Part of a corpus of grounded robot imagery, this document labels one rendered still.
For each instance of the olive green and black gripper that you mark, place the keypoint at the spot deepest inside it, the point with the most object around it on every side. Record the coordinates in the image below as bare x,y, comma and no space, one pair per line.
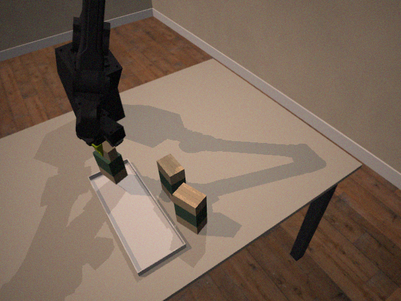
97,144

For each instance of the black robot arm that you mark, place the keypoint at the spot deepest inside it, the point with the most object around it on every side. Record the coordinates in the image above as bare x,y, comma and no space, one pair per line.
91,37

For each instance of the white shallow rectangular tray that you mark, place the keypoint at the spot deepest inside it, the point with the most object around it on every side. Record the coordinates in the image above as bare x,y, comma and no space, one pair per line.
146,233

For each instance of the tan block with dark green band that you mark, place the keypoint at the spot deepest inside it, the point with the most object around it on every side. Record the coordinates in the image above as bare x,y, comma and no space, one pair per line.
190,207
111,163
171,173

